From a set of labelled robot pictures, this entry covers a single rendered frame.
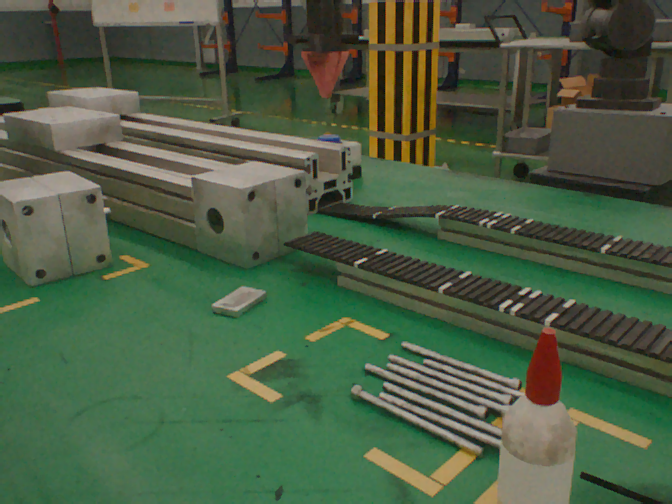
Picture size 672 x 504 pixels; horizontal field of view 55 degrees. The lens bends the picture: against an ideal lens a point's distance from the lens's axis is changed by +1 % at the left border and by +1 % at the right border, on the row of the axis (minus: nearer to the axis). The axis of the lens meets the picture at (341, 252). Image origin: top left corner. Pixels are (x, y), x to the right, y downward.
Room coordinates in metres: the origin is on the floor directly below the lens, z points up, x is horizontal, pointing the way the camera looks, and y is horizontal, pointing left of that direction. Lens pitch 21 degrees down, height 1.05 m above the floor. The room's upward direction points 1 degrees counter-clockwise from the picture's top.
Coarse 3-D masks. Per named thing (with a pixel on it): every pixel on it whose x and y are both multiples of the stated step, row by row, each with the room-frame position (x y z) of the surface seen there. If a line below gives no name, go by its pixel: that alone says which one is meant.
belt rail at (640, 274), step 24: (456, 240) 0.74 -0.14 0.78; (480, 240) 0.72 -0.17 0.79; (504, 240) 0.70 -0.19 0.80; (528, 240) 0.68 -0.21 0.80; (552, 264) 0.66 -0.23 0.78; (576, 264) 0.64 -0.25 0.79; (600, 264) 0.63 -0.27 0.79; (624, 264) 0.61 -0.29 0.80; (648, 264) 0.59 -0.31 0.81; (648, 288) 0.59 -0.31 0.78
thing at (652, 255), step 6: (654, 246) 0.63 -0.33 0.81; (660, 246) 0.62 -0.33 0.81; (648, 252) 0.60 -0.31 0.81; (654, 252) 0.60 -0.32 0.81; (660, 252) 0.61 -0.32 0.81; (666, 252) 0.60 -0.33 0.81; (642, 258) 0.59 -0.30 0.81; (648, 258) 0.59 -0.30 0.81; (654, 258) 0.59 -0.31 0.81; (660, 258) 0.59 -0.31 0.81; (666, 258) 0.59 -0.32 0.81; (660, 264) 0.58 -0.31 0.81
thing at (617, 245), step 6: (612, 240) 0.64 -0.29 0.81; (618, 240) 0.64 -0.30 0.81; (624, 240) 0.64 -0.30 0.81; (630, 240) 0.64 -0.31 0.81; (606, 246) 0.62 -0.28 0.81; (612, 246) 0.63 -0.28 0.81; (618, 246) 0.62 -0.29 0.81; (624, 246) 0.63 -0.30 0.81; (600, 252) 0.62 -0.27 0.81; (606, 252) 0.61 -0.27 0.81; (612, 252) 0.61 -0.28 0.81; (618, 252) 0.61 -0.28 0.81
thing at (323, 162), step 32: (128, 128) 1.16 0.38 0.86; (160, 128) 1.12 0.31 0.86; (192, 128) 1.16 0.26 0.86; (224, 128) 1.11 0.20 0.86; (224, 160) 0.99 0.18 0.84; (256, 160) 0.95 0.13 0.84; (288, 160) 0.89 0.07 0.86; (320, 160) 0.95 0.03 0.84; (320, 192) 0.89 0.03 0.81; (352, 192) 0.94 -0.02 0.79
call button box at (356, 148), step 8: (344, 144) 1.08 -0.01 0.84; (352, 144) 1.08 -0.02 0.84; (360, 144) 1.08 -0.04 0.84; (352, 152) 1.07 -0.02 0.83; (360, 152) 1.08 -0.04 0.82; (352, 160) 1.07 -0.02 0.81; (360, 160) 1.08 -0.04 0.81; (360, 168) 1.08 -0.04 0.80; (352, 176) 1.06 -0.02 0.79; (360, 176) 1.08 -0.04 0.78
